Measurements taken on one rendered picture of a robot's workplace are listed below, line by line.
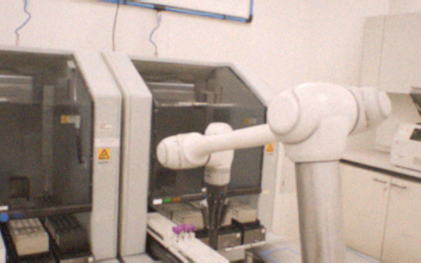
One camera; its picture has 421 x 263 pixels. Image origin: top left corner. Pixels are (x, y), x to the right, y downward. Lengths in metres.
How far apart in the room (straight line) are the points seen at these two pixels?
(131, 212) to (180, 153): 0.60
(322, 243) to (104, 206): 1.07
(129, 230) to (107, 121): 0.49
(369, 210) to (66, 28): 2.83
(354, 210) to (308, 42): 1.56
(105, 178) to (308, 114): 1.08
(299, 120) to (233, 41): 2.50
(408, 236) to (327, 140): 2.92
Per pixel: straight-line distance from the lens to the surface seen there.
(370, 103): 1.05
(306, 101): 0.91
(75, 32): 2.86
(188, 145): 1.34
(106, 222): 1.85
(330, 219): 0.97
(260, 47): 3.52
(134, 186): 1.85
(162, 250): 1.84
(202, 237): 1.99
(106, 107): 1.75
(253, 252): 1.84
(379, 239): 3.98
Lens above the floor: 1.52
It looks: 7 degrees down
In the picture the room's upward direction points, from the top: 4 degrees clockwise
